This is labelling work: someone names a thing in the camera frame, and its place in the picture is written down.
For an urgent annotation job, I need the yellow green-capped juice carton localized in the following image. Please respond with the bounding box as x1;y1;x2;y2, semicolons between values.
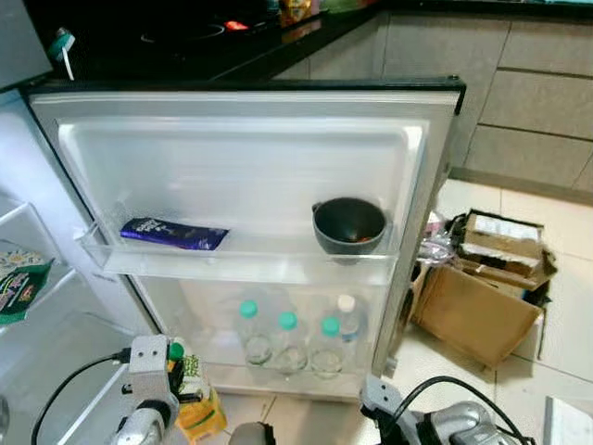
167;341;229;442

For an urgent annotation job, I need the silver left robot leg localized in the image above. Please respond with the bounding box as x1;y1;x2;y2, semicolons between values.
228;421;279;445

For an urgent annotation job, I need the green-capped water bottle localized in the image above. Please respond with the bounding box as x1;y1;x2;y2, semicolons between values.
273;311;309;376
310;316;348;379
236;299;274;367

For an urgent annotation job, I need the clear door shelf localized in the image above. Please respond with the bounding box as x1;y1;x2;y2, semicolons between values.
79;222;409;286

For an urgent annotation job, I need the purple chocolate packet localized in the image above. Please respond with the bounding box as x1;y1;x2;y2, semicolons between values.
120;217;230;252

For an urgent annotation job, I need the white-capped water bottle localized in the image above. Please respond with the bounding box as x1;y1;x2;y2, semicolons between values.
334;293;364;349

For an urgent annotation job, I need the green snack bag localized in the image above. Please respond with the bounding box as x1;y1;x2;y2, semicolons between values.
0;248;54;327

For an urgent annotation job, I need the black bowl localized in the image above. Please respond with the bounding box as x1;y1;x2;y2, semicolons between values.
311;197;389;258

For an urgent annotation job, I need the flat brown cardboard box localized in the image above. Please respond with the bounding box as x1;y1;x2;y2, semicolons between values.
410;263;545;369

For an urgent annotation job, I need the white-labelled open cardboard box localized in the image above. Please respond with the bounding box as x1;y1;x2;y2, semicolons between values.
452;210;559;290

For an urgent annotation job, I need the clear plastic bag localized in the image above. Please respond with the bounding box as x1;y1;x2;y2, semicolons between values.
419;215;466;272

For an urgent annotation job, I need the black kitchen countertop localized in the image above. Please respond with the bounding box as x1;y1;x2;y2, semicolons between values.
26;0;593;84

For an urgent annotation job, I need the grey kitchen cabinet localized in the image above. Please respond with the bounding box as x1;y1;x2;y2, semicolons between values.
273;13;593;191

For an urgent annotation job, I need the black induction stovetop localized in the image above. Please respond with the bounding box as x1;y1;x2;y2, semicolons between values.
93;5;297;66

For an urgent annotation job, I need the grey freezer door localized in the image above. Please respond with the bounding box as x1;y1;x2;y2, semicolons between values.
0;0;54;91

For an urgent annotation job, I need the yellow snack packet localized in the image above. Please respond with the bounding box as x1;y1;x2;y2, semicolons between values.
278;0;322;26

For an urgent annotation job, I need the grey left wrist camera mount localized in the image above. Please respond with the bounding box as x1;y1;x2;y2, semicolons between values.
127;335;180;411

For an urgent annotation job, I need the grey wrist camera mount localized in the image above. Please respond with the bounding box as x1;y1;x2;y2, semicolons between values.
127;335;180;411
359;375;410;429

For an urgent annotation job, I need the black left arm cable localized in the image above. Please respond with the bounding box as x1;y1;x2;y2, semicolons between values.
31;349;132;445

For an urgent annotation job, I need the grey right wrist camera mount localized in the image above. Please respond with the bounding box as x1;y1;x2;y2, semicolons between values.
359;375;410;429

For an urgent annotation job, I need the teal white-handled brush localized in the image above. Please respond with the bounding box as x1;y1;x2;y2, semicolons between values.
48;27;78;83

